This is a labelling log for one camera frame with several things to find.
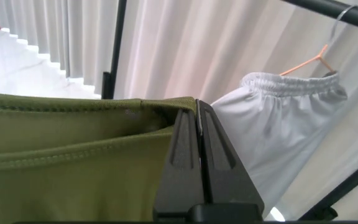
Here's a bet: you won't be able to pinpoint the white curtain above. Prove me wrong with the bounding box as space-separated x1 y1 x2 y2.
0 0 358 215

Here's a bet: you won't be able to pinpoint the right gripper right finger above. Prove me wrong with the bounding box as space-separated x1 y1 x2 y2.
196 99 265 216

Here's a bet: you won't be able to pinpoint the pale grey shorts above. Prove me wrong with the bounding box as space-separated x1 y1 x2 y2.
209 72 349 218

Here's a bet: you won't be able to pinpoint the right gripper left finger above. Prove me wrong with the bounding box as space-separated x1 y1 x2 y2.
152 107 205 222

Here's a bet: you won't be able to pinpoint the green long-sleeved shirt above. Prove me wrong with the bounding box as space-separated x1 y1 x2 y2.
0 91 198 223

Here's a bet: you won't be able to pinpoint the pink clothes hanger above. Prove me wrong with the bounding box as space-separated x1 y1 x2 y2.
279 4 358 77

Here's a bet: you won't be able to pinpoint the black clothes rack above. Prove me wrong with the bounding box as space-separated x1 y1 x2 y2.
101 0 358 222

